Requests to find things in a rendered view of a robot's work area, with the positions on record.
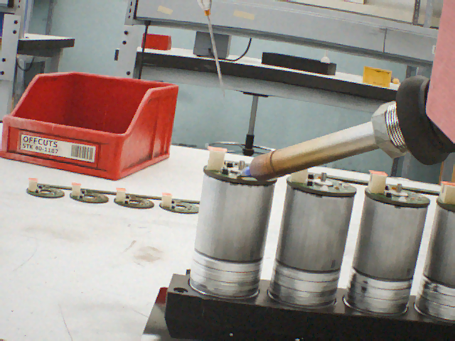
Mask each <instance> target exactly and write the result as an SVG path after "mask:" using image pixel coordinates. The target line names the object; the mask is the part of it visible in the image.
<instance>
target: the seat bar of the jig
mask: <svg viewBox="0 0 455 341"><path fill-rule="evenodd" d="M190 279H191V269H186V275H183V274H172V277H171V280H170V281H171V282H170V284H169V287H168V290H167V293H166V302H165V308H164V311H165V314H164V317H165V318H170V319H176V320H186V321H191V322H195V323H200V324H206V325H216V326H221V327H227V328H241V329H246V330H256V331H262V332H270V333H272V332H275V333H281V334H286V335H300V336H306V337H310V336H311V337H320V338H330V339H335V340H337V339H339V340H348V341H350V340H353V341H455V323H448V322H444V321H439V320H436V319H434V318H429V317H427V316H425V315H422V314H421V313H418V312H417V311H416V310H415V309H414V305H415V301H416V297H417V296H414V295H410V296H409V303H408V307H407V310H406V313H405V314H402V315H390V316H383V315H372V314H369V313H362V312H360V311H358V310H353V309H352V308H350V307H348V306H347V305H346V304H344V303H343V299H344V297H345V293H346V288H339V287H338V288H337V292H336V299H335V301H334V304H333V305H332V306H329V307H326V308H298V307H295V306H292V305H285V304H283V303H279V302H277V301H275V300H273V299H272V298H270V297H269V296H268V291H269V283H270V280H264V279H260V285H259V293H258V294H257V296H255V297H253V298H246V299H226V298H218V297H214V296H208V295H206V294H203V293H200V292H197V291H195V290H194V289H192V288H191V287H190V286H189V285H190Z"/></svg>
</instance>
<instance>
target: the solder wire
mask: <svg viewBox="0 0 455 341"><path fill-rule="evenodd" d="M207 17H208V23H209V27H210V28H209V31H210V37H212V38H211V41H212V45H213V48H214V49H213V52H215V54H214V55H215V59H216V63H217V66H218V73H219V77H220V84H221V88H222V92H223V97H225V91H224V87H223V80H222V76H221V72H220V65H219V61H218V54H217V50H216V47H215V40H214V36H213V30H212V26H211V22H210V16H207Z"/></svg>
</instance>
